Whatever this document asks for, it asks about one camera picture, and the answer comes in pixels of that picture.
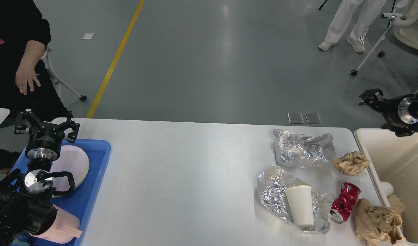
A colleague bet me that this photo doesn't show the walking person white trousers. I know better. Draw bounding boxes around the walking person white trousers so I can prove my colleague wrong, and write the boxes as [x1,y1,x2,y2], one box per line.
[319,0,387,53]

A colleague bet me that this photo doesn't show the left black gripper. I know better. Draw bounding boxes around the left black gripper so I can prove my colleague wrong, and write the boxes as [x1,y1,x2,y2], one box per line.
[14,103,80,162]

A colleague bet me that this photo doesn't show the seated person's hand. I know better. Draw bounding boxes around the seated person's hand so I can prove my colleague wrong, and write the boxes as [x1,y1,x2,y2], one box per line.
[15,63,41,95]

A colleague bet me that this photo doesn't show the grey floor plate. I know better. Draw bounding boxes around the grey floor plate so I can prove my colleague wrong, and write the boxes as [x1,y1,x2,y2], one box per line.
[305,113,322,124]
[287,112,304,124]

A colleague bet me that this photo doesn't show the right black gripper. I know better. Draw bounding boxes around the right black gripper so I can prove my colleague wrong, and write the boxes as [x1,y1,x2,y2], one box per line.
[359,89,418,137]

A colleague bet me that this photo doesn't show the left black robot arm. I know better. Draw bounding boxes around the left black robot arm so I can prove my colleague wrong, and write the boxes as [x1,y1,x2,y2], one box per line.
[0,109,80,246]

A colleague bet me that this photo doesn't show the blue plastic tray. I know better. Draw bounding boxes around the blue plastic tray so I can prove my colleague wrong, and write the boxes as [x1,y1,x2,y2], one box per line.
[9,138,112,246]

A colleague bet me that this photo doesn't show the pink plate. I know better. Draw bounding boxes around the pink plate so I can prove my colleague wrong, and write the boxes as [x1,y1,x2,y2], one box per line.
[50,145,90,189]

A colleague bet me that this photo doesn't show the white chair left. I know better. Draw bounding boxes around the white chair left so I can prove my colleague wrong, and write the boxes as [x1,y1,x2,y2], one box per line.
[41,46,87,102]

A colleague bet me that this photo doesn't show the cream plastic bin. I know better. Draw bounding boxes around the cream plastic bin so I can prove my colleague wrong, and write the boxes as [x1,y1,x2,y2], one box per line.
[354,128,418,246]

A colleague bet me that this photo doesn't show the large crumpled brown paper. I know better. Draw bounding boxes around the large crumpled brown paper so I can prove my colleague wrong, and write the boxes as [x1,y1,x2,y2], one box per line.
[354,198,405,246]

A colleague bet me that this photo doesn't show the foil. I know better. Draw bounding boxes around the foil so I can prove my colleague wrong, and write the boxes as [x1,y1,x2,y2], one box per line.
[273,128,336,168]
[257,165,333,234]

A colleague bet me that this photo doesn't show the cream office chair right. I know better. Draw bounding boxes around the cream office chair right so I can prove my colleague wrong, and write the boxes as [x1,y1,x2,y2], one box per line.
[351,0,418,76]

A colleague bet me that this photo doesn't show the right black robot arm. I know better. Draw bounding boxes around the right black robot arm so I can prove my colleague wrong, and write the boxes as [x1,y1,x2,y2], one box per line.
[359,88,418,137]

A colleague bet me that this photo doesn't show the seated person in black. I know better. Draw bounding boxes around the seated person in black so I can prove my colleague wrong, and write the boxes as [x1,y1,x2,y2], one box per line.
[0,0,68,122]

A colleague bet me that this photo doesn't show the white paper cup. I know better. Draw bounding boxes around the white paper cup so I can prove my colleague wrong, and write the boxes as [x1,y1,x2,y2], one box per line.
[379,181,394,197]
[284,185,314,227]

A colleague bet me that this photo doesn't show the pink mug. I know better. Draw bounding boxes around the pink mug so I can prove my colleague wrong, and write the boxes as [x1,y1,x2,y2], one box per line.
[29,205,82,244]

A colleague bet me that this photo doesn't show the crushed red can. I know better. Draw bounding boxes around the crushed red can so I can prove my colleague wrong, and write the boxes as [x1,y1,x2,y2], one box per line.
[329,182,361,224]

